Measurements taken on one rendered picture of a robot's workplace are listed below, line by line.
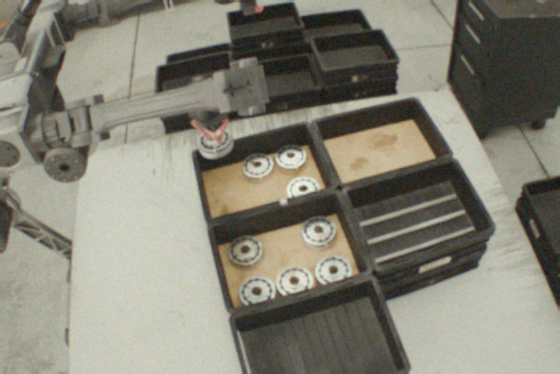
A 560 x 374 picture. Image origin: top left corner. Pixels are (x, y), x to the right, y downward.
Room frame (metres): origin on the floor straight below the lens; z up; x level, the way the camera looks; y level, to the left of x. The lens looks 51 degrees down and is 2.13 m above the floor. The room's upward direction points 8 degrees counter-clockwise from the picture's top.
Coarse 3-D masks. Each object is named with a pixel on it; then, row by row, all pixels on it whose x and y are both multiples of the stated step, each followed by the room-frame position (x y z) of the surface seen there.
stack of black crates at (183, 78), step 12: (192, 60) 2.14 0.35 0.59; (204, 60) 2.14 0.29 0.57; (216, 60) 2.14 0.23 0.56; (228, 60) 2.15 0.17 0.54; (156, 72) 2.08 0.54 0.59; (168, 72) 2.13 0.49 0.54; (180, 72) 2.13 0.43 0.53; (192, 72) 2.14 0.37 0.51; (204, 72) 2.14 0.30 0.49; (156, 84) 1.98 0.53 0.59; (168, 84) 2.10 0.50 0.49; (180, 84) 2.08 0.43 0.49; (168, 120) 1.85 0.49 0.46; (180, 120) 1.86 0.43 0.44; (192, 120) 1.86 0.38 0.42; (168, 132) 1.85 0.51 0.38
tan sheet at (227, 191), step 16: (208, 176) 1.13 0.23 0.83; (224, 176) 1.12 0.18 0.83; (240, 176) 1.11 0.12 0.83; (288, 176) 1.08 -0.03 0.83; (304, 176) 1.07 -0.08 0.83; (208, 192) 1.06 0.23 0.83; (224, 192) 1.05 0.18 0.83; (240, 192) 1.04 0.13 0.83; (256, 192) 1.04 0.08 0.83; (272, 192) 1.03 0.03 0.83; (224, 208) 0.99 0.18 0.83; (240, 208) 0.98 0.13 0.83
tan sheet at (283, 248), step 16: (336, 224) 0.87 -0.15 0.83; (272, 240) 0.85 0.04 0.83; (288, 240) 0.84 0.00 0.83; (336, 240) 0.82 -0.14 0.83; (224, 256) 0.81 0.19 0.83; (272, 256) 0.79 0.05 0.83; (288, 256) 0.79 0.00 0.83; (304, 256) 0.78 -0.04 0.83; (320, 256) 0.77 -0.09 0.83; (352, 256) 0.75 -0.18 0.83; (240, 272) 0.75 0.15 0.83; (256, 272) 0.75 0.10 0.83; (272, 272) 0.74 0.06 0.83; (336, 272) 0.71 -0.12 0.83; (352, 272) 0.70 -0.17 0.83; (240, 304) 0.65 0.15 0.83
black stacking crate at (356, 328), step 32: (352, 288) 0.61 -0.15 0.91; (256, 320) 0.57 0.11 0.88; (288, 320) 0.58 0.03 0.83; (320, 320) 0.57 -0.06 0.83; (352, 320) 0.55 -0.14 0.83; (384, 320) 0.50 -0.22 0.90; (256, 352) 0.49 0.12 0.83; (288, 352) 0.48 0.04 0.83; (320, 352) 0.47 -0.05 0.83; (352, 352) 0.45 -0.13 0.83; (384, 352) 0.44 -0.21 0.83
